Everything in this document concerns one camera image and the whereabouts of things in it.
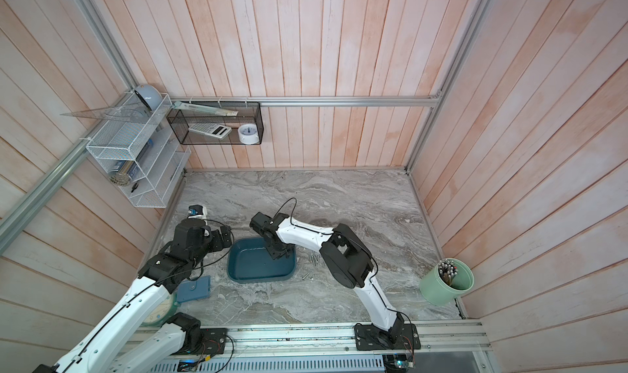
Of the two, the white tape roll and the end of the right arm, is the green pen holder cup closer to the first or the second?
the end of the right arm

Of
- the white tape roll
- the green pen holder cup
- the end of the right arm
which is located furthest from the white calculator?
the green pen holder cup

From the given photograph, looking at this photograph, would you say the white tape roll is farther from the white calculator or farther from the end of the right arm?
the end of the right arm

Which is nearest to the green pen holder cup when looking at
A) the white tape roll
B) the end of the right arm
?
the end of the right arm

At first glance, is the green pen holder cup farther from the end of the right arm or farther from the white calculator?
the white calculator

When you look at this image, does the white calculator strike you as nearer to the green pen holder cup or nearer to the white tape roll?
the white tape roll

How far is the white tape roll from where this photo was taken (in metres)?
0.95

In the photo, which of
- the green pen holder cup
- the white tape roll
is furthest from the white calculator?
the green pen holder cup
